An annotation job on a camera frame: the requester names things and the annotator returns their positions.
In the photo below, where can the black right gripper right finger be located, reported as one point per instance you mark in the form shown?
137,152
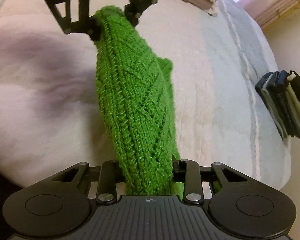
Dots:
235,203

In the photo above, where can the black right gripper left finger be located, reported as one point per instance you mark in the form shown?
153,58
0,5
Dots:
61,203

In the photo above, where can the green knitted sweater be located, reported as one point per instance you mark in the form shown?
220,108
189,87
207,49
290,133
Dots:
155,95

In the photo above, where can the pale pink and blue bedspread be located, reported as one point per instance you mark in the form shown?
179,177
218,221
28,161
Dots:
49,117

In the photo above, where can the stack of folded dark clothes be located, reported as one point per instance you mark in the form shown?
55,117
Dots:
280,92

